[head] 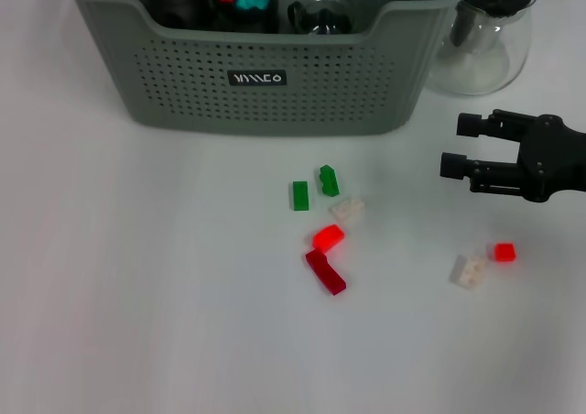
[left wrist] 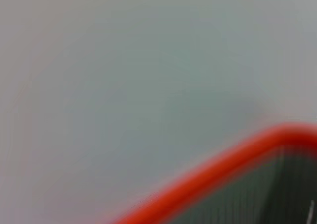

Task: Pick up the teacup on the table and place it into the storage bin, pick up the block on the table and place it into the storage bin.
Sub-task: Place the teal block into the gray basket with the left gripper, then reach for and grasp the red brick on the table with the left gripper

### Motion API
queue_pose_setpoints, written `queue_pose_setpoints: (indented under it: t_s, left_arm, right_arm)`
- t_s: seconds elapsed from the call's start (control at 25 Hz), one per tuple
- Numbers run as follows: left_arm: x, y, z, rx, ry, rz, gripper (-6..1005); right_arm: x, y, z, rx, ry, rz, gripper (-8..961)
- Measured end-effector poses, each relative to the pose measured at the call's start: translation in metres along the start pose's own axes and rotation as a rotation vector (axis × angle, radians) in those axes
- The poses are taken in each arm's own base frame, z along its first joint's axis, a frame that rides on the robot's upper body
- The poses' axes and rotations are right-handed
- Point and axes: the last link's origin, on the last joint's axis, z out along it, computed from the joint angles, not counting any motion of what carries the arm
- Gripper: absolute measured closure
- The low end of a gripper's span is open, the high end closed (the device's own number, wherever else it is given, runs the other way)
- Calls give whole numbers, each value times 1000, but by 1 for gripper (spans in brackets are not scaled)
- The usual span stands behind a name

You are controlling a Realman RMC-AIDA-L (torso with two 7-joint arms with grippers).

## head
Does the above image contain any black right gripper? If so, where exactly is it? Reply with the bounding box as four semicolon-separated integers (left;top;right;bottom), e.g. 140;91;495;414
439;108;586;203

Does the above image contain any white toy brick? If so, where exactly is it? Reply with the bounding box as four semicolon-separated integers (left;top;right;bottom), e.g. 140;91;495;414
330;196;367;224
449;253;487;290

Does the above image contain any dark green toy brick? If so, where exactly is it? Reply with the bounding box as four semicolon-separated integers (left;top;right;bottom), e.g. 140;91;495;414
314;164;342;199

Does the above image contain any bright red toy brick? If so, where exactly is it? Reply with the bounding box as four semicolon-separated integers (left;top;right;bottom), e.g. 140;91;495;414
312;224;347;254

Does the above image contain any translucent green toy brick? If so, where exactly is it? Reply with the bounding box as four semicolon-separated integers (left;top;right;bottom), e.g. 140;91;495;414
291;180;311;212

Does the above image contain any dark red long toy brick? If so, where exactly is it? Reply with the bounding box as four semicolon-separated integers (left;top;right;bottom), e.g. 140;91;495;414
305;248;348;296

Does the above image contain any grey-green perforated storage bin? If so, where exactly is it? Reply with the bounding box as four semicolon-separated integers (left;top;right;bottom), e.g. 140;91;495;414
61;0;477;136

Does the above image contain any glass carafe black lid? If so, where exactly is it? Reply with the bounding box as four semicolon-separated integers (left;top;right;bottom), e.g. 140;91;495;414
425;0;541;97

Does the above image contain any black ceramic teapot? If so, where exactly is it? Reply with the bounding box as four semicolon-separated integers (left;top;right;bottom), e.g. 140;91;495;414
146;0;207;28

